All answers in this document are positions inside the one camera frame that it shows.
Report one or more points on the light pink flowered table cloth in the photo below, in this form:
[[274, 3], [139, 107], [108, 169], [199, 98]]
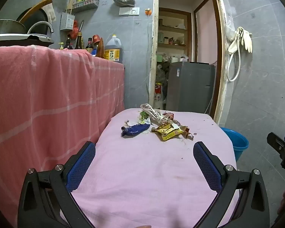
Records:
[[144, 171]]

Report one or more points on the grey wall rack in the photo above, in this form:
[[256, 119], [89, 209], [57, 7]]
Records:
[[85, 6]]

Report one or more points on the beige rag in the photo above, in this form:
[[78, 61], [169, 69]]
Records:
[[50, 10]]

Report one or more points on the white rubber glove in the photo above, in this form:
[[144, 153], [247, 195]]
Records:
[[233, 45], [247, 40]]

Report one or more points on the white sack with red print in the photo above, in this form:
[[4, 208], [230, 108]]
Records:
[[158, 97]]

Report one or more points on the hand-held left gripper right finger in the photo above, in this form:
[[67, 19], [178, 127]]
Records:
[[205, 166]]

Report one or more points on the green box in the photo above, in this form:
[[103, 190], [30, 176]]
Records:
[[159, 59]]

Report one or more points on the small pump bottle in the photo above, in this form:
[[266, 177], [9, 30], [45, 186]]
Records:
[[61, 46]]

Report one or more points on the wooden door frame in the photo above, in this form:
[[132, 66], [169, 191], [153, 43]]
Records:
[[219, 52]]

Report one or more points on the pale green canister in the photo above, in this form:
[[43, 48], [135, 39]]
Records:
[[160, 38]]

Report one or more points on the orange wall hook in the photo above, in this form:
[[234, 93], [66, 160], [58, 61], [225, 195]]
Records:
[[148, 11]]

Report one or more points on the brown torn wrapper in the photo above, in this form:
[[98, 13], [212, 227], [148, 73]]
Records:
[[187, 133]]

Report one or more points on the white wall switch panel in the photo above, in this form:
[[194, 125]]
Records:
[[129, 11]]

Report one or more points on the dark sauce bottle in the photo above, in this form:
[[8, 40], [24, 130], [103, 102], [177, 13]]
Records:
[[89, 46]]

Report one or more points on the dark glass bottle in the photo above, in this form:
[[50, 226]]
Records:
[[69, 44]]

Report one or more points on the pink checked cloth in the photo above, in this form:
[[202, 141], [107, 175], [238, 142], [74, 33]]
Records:
[[49, 99]]

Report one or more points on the grey washing machine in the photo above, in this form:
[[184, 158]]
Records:
[[190, 85]]

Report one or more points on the steel pot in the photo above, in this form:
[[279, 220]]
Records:
[[7, 27]]

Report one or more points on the sink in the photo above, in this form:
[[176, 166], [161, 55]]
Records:
[[19, 40]]

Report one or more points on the brown red seasoning pouch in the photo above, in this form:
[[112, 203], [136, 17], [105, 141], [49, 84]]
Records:
[[101, 48]]

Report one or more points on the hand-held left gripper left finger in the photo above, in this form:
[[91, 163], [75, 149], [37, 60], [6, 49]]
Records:
[[82, 166]]

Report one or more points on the red plastic bag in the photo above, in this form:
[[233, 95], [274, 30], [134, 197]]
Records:
[[74, 30]]

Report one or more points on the blue plastic bucket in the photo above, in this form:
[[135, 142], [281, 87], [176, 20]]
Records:
[[237, 144]]

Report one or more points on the pile of plastic bags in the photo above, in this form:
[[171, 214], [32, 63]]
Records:
[[162, 71]]

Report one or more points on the steel faucet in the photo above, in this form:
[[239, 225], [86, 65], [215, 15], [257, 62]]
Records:
[[41, 23]]

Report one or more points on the blue snack wrapper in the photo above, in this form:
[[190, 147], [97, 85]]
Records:
[[134, 129]]

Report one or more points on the cooking oil jug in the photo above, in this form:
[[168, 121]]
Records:
[[112, 47]]

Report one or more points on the perforated utensil holder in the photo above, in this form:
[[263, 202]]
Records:
[[67, 21]]

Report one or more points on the tall soy sauce bottle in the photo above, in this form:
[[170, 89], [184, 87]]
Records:
[[78, 42]]

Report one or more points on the green wrapper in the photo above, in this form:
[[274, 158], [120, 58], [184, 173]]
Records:
[[143, 116]]

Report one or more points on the black wok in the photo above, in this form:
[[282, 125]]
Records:
[[39, 16]]

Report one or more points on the yellow snack wrapper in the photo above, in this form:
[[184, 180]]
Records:
[[168, 131]]

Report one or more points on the wooden shelf unit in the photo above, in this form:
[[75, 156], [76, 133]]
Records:
[[173, 11]]

